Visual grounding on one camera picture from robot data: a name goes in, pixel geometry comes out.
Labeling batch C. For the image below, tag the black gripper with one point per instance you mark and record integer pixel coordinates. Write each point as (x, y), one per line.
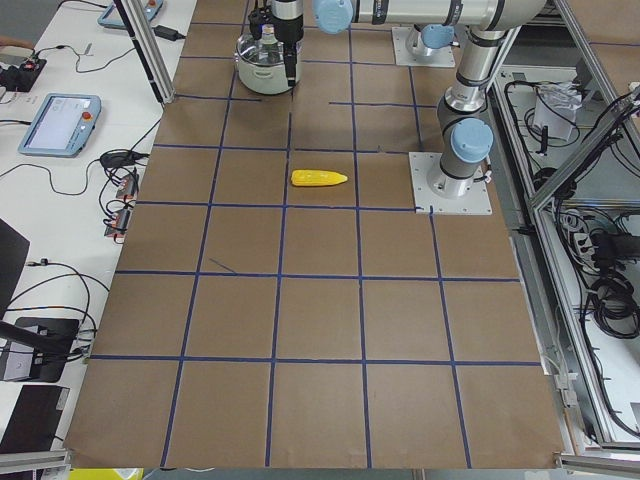
(288, 31)

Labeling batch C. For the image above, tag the glass pot lid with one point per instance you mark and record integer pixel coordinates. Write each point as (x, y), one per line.
(264, 52)

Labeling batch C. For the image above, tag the yellow corn cob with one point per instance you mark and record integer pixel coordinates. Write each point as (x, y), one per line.
(317, 178)

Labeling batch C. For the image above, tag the white cooking pot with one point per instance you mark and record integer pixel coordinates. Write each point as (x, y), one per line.
(263, 80)

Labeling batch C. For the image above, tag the blue teach pendant tablet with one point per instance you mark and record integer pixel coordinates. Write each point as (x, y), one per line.
(62, 125)

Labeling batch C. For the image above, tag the brown paper table cover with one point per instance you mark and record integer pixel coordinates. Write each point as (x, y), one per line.
(253, 323)

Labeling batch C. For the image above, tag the white crumpled paper bag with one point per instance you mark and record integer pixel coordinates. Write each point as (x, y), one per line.
(556, 109)

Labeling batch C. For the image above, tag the black device on stand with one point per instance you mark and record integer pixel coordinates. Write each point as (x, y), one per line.
(37, 349)

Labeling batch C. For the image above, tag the black flat box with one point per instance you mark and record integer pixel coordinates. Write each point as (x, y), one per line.
(33, 424)

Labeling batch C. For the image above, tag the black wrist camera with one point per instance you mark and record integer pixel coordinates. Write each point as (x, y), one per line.
(257, 18)

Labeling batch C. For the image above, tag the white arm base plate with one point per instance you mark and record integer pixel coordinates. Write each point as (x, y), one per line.
(424, 45)
(436, 193)

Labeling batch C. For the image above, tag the aluminium frame post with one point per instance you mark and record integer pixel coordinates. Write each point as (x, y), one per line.
(143, 39)

